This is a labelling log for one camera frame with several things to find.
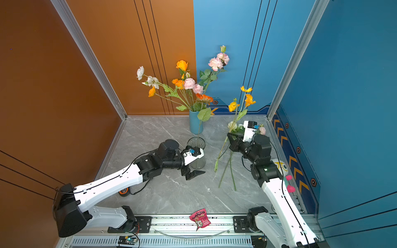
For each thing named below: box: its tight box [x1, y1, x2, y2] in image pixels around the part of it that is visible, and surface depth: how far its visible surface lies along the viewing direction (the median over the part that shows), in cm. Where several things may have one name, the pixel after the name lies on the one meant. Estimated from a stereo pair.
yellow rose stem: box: [175, 59, 193, 110], surface depth 91 cm
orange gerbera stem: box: [193, 93, 214, 140], surface depth 79 cm
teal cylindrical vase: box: [189, 109, 204, 135], surface depth 104 cm
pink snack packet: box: [189, 208, 211, 232], surface depth 76 cm
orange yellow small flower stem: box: [148, 78, 193, 112], surface depth 85 cm
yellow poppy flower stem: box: [214, 86, 257, 173], surface depth 71 cm
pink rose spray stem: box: [198, 44, 231, 95], surface depth 83 cm
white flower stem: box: [136, 65, 193, 112], surface depth 85 cm
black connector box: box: [250, 235, 268, 248], surface depth 71 cm
